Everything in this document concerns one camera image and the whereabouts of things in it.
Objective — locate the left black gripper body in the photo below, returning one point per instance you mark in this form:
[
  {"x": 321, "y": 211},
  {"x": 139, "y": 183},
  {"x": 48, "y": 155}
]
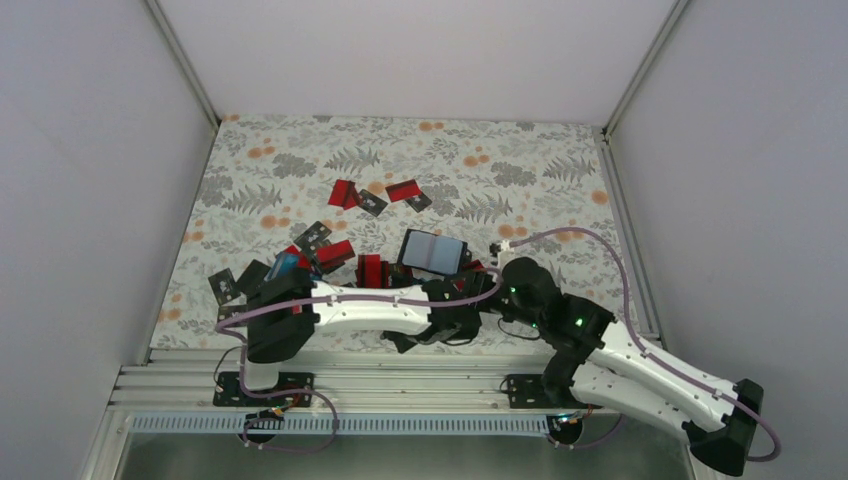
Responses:
[{"x": 403, "y": 341}]

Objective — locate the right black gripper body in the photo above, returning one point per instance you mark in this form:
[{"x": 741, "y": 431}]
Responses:
[{"x": 476, "y": 284}]

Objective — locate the black card holder wallet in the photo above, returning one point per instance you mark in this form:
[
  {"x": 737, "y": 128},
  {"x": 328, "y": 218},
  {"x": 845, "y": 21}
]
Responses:
[{"x": 433, "y": 253}]

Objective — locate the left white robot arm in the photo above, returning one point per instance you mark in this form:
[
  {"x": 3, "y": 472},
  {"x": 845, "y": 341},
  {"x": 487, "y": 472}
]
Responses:
[{"x": 284, "y": 313}]

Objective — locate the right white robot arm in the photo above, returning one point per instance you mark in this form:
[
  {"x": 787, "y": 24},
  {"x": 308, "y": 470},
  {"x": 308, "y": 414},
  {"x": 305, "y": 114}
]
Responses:
[{"x": 602, "y": 361}]

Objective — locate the small black card top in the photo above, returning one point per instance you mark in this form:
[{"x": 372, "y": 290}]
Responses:
[{"x": 419, "y": 202}]

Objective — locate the red black-stripe card top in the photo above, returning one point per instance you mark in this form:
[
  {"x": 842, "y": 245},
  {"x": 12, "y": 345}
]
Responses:
[{"x": 403, "y": 190}]

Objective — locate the black card near top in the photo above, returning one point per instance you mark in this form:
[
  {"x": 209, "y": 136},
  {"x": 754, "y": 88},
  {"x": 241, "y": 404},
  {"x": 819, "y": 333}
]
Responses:
[{"x": 371, "y": 203}]

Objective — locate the red card far left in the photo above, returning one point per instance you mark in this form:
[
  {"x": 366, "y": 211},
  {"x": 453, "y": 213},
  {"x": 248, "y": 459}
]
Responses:
[{"x": 344, "y": 195}]

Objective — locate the blue card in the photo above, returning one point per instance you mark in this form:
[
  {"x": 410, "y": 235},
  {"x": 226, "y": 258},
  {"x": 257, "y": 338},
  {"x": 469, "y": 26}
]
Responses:
[{"x": 283, "y": 264}]

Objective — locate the black VIP card left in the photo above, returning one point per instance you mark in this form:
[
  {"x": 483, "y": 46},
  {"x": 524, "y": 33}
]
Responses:
[{"x": 223, "y": 286}]

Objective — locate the floral patterned table mat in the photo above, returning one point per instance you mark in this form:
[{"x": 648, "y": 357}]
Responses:
[{"x": 269, "y": 178}]

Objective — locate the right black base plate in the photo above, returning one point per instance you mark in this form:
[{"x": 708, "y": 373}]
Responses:
[{"x": 525, "y": 391}]

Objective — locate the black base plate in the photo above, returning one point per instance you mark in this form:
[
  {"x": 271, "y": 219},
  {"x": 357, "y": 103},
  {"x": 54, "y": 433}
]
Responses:
[
  {"x": 525, "y": 391},
  {"x": 228, "y": 392}
]

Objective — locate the blue grey cable duct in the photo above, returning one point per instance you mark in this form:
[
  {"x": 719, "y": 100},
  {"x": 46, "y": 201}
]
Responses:
[{"x": 343, "y": 424}]

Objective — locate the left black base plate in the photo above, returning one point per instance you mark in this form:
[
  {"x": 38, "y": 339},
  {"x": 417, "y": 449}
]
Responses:
[{"x": 228, "y": 392}]

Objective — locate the aluminium rail frame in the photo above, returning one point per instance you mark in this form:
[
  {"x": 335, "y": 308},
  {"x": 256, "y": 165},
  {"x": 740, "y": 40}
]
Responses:
[{"x": 360, "y": 373}]

